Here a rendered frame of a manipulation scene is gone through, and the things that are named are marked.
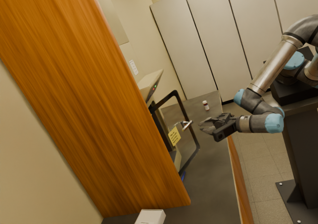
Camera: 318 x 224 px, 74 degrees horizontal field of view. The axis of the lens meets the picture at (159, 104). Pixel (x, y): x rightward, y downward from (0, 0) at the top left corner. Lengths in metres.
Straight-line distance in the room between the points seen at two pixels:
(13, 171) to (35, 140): 0.16
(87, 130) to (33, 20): 0.47
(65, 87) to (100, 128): 0.22
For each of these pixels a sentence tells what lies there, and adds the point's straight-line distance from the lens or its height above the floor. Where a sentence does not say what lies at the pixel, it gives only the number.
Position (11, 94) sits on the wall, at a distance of 1.10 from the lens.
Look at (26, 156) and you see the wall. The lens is 1.06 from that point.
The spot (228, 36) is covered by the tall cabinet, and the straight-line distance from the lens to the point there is 3.96.
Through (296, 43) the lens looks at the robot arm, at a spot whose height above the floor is 1.42.
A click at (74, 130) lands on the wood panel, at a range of 1.02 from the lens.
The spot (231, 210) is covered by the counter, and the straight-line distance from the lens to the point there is 1.01.
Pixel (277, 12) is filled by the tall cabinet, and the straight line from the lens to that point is 4.12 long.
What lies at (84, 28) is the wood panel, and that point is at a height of 1.80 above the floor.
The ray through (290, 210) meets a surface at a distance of 2.21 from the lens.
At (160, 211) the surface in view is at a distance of 1.07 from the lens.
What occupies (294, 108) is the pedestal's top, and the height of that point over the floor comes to 0.94.
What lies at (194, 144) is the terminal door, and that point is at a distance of 1.26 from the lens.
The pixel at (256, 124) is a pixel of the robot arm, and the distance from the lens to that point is 0.93.
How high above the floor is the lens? 1.68
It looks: 17 degrees down
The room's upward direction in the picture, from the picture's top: 24 degrees counter-clockwise
